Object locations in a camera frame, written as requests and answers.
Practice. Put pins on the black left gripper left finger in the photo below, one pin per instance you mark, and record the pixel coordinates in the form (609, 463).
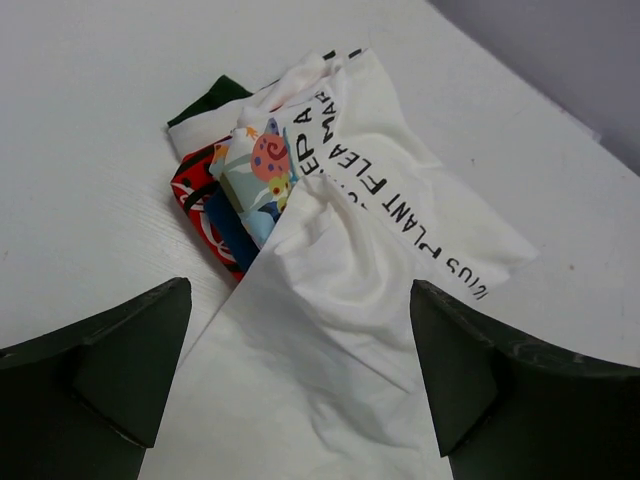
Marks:
(86, 401)

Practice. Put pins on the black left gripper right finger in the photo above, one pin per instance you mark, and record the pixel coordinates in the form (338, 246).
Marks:
(507, 405)

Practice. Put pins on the plain white t-shirt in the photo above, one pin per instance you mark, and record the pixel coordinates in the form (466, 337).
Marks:
(309, 370)

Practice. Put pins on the blue folded t-shirt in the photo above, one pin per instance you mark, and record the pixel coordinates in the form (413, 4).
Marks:
(224, 218)

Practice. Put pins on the red patterned folded t-shirt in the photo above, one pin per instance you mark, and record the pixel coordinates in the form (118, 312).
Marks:
(192, 186)

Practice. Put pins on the cartoon print folded t-shirt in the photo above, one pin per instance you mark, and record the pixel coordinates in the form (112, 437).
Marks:
(258, 176)

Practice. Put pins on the dark green folded t-shirt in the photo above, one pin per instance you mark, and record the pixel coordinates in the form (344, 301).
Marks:
(223, 91)

